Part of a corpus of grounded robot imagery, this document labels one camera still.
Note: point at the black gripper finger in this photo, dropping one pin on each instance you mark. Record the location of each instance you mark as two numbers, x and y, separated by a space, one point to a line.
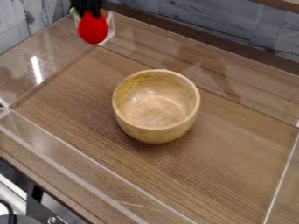
93 7
80 5

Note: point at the red plush fruit green stem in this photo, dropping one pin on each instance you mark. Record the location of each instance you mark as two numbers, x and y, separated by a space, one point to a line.
91 27

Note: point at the light wooden bowl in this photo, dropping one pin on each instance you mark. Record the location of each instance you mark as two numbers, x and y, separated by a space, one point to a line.
156 104

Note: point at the clear acrylic tray walls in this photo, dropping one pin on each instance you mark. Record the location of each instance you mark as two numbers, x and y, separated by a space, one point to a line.
229 172

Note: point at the black metal table frame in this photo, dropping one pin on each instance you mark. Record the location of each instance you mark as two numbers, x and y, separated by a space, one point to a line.
45 209

